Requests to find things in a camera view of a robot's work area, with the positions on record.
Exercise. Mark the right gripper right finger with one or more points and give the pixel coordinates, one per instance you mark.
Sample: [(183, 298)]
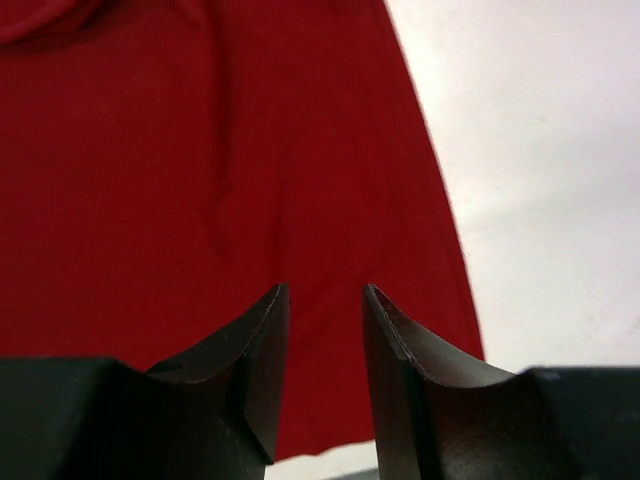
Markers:
[(440, 413)]

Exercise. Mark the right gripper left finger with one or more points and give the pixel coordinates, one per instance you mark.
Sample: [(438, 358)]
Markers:
[(208, 412)]

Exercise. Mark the dark red t shirt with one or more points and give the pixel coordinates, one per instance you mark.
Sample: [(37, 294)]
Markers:
[(164, 163)]

